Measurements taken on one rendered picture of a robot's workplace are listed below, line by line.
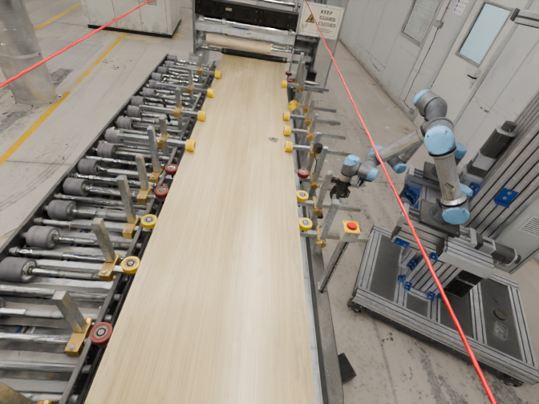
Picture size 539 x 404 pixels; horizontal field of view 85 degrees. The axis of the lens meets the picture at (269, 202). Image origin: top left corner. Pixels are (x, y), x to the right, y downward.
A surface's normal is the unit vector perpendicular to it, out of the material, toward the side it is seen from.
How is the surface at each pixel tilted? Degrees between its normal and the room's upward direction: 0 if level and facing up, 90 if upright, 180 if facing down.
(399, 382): 0
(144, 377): 0
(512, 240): 90
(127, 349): 0
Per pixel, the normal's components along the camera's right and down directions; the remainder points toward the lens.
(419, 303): 0.15, -0.73
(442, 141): -0.50, 0.45
